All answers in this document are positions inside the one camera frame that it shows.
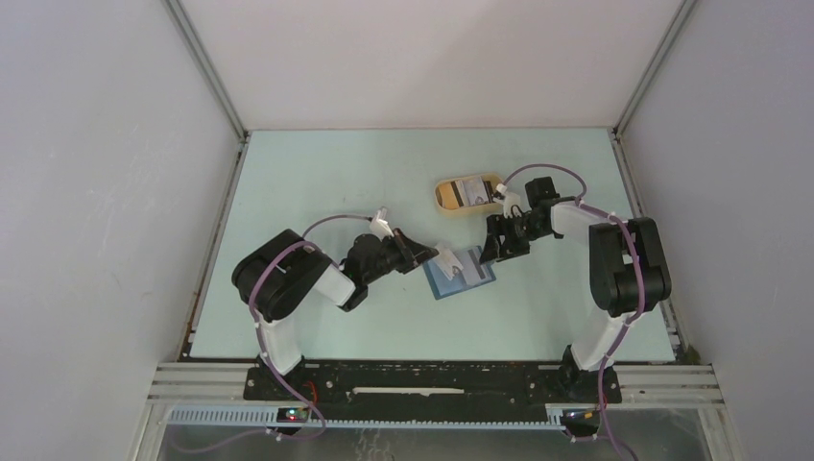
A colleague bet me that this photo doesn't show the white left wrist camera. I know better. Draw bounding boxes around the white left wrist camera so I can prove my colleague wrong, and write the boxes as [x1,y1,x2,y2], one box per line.
[369,206,395,239]

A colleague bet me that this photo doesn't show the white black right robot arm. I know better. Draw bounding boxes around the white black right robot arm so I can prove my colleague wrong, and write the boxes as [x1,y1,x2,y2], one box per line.
[480,177,672,401]

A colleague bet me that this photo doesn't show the white grey card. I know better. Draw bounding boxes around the white grey card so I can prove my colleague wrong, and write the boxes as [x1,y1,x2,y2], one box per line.
[460,246,494,287]

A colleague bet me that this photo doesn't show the grey cable duct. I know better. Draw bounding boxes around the grey cable duct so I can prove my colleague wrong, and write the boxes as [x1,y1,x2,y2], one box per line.
[166,404,599,430]

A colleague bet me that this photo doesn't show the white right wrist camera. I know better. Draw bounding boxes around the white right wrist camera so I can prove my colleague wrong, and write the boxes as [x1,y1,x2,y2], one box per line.
[492,182,522,218]

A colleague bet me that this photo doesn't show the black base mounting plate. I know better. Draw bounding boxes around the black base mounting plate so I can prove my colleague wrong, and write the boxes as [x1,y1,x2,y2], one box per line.
[243,359,622,422]

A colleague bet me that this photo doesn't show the white card with picture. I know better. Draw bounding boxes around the white card with picture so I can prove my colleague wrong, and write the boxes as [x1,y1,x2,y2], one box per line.
[433,243,463,280]

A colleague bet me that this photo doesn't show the stack of cards in tray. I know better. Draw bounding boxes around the stack of cards in tray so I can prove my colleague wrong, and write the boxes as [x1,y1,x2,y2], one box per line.
[462,177,492,206]

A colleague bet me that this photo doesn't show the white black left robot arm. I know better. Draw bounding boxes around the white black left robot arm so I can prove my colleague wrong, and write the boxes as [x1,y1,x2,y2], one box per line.
[231,229,439,400]

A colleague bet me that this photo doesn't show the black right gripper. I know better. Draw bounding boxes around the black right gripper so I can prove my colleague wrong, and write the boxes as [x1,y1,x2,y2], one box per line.
[479,212,549,264]

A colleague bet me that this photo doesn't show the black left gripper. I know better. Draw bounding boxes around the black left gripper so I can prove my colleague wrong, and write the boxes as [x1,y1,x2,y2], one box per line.
[363,228,438,285]

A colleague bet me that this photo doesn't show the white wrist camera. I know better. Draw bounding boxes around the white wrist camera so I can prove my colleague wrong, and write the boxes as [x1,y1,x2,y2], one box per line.
[492,182,522,218]
[369,206,395,239]

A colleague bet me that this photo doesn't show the aluminium frame rail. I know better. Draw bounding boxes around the aluminium frame rail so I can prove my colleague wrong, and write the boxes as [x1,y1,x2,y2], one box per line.
[148,360,724,408]

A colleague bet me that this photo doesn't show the orange card with black stripe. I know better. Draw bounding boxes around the orange card with black stripe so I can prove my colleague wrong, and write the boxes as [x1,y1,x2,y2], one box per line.
[436,182,466,210]

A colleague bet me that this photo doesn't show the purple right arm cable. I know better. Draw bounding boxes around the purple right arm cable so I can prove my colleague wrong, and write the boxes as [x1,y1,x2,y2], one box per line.
[502,162,650,461]

